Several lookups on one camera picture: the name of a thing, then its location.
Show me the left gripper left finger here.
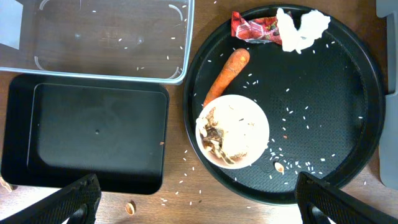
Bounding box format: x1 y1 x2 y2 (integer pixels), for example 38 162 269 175
1 174 101 224

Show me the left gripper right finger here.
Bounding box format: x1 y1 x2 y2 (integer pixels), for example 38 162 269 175
295 172 397 224

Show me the grey dishwasher rack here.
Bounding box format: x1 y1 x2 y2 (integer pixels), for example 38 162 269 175
376 0 397 190

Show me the nut shell on table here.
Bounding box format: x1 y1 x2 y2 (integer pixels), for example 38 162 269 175
125 201 136 216

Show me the nut shell on tray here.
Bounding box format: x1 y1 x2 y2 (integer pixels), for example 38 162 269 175
274 162 284 175

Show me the black plastic bin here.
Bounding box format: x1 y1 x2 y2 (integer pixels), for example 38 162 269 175
1 74 169 195

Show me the nut shell left edge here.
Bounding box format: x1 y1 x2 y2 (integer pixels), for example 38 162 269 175
0 177 14 192

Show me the pink bowl of food scraps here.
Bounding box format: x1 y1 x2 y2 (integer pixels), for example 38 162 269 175
195 95 270 169

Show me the round black tray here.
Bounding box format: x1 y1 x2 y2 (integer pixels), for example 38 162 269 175
183 19 385 205

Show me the orange carrot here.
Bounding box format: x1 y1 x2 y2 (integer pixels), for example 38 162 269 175
203 49 250 107

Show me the clear plastic bin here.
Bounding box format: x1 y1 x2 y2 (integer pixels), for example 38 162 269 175
1 0 195 84

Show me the crumpled white napkin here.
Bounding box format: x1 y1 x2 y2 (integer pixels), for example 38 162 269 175
276 8 331 54

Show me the red snack wrapper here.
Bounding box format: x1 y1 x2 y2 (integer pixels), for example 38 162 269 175
231 11 282 45

